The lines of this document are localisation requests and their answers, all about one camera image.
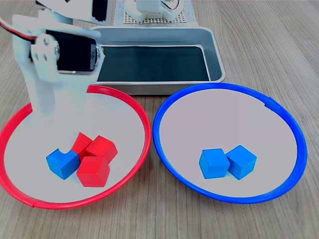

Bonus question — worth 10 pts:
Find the blue cube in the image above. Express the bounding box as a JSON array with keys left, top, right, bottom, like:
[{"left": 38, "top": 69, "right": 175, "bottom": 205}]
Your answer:
[
  {"left": 198, "top": 148, "right": 230, "bottom": 180},
  {"left": 225, "top": 144, "right": 258, "bottom": 181},
  {"left": 46, "top": 148, "right": 81, "bottom": 180}
]

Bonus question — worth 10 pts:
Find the red cube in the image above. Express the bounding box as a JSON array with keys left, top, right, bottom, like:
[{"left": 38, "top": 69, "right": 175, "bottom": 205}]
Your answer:
[
  {"left": 76, "top": 155, "right": 111, "bottom": 188},
  {"left": 71, "top": 132, "right": 93, "bottom": 161},
  {"left": 85, "top": 135, "right": 118, "bottom": 165}
]

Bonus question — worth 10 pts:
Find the red-rimmed white plate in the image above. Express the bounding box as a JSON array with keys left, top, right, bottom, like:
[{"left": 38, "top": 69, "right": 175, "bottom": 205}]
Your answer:
[{"left": 0, "top": 84, "right": 152, "bottom": 210}]

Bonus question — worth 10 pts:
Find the black tray mat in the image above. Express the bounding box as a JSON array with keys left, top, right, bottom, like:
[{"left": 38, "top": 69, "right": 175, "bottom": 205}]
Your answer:
[{"left": 96, "top": 45, "right": 210, "bottom": 82}]

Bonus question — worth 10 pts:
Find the steel tray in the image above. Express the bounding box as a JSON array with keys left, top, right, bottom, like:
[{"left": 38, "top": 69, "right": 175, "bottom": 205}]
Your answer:
[{"left": 88, "top": 26, "right": 226, "bottom": 96}]

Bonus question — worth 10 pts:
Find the blue-rimmed white plate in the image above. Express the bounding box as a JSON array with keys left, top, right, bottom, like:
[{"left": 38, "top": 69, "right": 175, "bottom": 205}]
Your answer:
[{"left": 153, "top": 82, "right": 309, "bottom": 205}]

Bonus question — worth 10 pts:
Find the red black gripper cable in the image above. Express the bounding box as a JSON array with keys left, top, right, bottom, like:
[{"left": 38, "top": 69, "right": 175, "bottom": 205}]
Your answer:
[{"left": 0, "top": 17, "right": 38, "bottom": 43}]

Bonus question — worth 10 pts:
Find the pale perforated base plate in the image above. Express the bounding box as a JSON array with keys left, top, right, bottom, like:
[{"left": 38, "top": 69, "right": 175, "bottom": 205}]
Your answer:
[{"left": 123, "top": 9, "right": 187, "bottom": 25}]

